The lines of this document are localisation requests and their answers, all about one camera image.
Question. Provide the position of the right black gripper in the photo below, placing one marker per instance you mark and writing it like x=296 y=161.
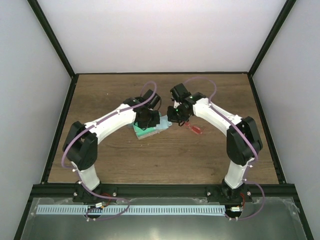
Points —
x=171 y=118

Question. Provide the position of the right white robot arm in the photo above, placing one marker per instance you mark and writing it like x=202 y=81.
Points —
x=243 y=141

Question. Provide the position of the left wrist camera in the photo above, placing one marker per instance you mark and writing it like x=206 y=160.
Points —
x=153 y=102

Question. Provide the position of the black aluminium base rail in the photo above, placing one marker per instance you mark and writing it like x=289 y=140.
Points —
x=78 y=194

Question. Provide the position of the light blue cloth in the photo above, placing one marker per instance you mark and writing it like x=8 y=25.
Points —
x=164 y=123

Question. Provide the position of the light blue slotted cable duct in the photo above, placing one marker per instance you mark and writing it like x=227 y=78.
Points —
x=134 y=210

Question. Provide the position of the light grey glasses case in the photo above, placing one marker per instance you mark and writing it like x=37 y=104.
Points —
x=150 y=131

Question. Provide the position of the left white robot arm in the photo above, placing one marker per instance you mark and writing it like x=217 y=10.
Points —
x=81 y=144

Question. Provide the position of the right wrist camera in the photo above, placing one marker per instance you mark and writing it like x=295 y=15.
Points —
x=180 y=91

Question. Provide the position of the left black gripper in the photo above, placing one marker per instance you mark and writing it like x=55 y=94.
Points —
x=155 y=121

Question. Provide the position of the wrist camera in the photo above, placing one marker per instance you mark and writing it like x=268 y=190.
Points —
x=180 y=91
x=153 y=102

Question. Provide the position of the red lens sunglasses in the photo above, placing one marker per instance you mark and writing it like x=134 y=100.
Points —
x=195 y=129

